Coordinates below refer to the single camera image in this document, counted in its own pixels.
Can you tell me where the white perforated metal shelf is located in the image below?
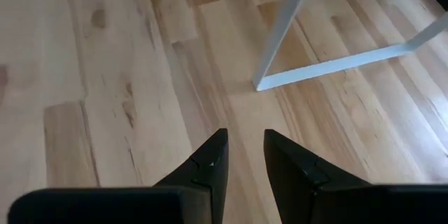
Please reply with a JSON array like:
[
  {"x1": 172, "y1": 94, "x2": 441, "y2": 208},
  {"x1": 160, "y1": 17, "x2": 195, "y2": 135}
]
[{"x1": 253, "y1": 0, "x2": 448, "y2": 92}]

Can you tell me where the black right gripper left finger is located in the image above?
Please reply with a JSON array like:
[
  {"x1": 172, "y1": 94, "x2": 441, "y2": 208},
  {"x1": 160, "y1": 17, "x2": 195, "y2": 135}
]
[{"x1": 153, "y1": 128, "x2": 230, "y2": 224}]

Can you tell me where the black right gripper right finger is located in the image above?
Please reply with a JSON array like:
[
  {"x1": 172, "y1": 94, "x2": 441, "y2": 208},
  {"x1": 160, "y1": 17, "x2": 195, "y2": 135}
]
[{"x1": 263, "y1": 129, "x2": 372, "y2": 224}]

